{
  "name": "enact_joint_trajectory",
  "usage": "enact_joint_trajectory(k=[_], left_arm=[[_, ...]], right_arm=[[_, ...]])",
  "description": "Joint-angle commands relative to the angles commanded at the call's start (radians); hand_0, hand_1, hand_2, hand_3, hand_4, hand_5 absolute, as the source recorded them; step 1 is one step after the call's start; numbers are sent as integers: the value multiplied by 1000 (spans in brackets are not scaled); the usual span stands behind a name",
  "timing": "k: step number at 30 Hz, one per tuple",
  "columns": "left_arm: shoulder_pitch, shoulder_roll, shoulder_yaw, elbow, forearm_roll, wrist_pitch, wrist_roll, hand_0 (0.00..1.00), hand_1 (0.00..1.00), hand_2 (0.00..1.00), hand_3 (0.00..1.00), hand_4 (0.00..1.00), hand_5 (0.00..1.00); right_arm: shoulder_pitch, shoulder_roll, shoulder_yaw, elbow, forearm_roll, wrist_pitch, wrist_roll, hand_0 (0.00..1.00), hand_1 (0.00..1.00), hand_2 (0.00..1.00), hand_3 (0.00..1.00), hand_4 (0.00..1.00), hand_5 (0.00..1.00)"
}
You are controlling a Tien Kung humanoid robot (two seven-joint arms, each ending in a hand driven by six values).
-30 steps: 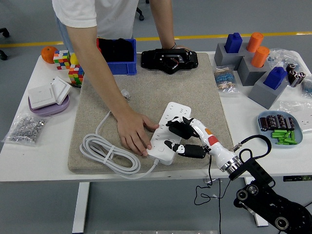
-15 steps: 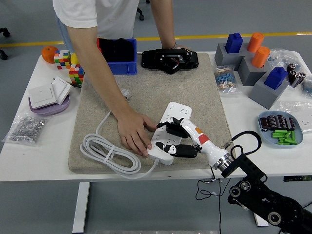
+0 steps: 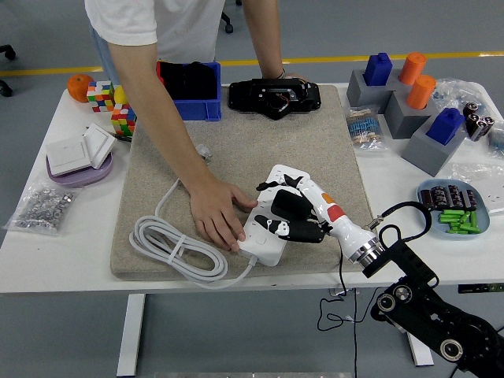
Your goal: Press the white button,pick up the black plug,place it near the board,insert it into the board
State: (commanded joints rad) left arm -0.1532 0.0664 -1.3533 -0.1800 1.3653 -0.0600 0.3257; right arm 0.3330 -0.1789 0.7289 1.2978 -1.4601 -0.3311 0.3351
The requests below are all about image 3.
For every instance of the person's right hand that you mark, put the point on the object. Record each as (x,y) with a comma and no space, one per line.
(216,208)

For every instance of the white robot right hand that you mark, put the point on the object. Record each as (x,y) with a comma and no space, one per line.
(338,220)

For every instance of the person's left hand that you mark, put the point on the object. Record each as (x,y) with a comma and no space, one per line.
(297,75)

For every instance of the black plug adapter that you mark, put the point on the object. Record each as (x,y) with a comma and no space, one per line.
(291,204)

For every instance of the white power strip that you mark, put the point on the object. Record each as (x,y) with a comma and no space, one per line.
(260,248)

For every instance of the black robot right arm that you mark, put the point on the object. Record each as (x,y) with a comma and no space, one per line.
(393,256)

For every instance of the black device housing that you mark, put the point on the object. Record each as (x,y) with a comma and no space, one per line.
(244,96)

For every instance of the grey block holder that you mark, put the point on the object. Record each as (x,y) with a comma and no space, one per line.
(360,96)
(401,120)
(423,153)

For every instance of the grey-brown mat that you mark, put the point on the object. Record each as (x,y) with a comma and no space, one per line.
(256,134)

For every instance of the blue block peg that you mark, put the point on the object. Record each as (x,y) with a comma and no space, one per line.
(377,71)
(445,126)

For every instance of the black office chair base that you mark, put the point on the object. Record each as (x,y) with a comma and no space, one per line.
(228,28)
(8,53)

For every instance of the bag of resistors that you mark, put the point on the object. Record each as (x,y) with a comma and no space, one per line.
(364,128)

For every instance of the blue plastic bin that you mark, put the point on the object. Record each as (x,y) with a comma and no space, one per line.
(201,110)

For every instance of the black and red fabric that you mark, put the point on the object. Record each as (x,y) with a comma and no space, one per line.
(189,80)

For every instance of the orange cylinder peg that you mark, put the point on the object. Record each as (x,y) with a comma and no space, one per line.
(420,93)
(412,69)

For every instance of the small dark hand tool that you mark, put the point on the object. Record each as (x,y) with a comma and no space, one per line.
(123,138)

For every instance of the multicolour puzzle cube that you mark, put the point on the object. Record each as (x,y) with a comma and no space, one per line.
(123,121)
(99,97)

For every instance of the person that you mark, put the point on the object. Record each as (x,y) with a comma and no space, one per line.
(177,23)

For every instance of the purple tray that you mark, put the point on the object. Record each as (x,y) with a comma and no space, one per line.
(78,179)

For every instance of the light blue plate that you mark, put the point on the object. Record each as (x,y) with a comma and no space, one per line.
(483,202)

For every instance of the yellow lemon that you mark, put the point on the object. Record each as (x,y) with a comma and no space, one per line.
(120,95)

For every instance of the white table leg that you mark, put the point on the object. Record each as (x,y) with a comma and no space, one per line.
(425,360)
(132,334)

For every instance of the clear plastic bag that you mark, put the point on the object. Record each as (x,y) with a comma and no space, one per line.
(484,177)

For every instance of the clear bag of blue parts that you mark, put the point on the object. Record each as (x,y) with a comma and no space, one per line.
(453,92)
(497,141)

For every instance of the black desk control panel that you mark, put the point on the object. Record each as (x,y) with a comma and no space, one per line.
(480,288)

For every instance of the bundle of dark capacitors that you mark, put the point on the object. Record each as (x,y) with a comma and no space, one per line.
(478,122)

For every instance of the bag of metal nuts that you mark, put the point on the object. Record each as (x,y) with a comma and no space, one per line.
(41,206)

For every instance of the orange fruit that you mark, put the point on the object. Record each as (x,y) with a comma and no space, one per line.
(77,89)

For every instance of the white three-pin wall plug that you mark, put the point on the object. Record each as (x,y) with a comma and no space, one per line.
(204,152)

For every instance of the white wall switch panel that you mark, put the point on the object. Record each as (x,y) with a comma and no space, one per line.
(98,143)
(67,155)

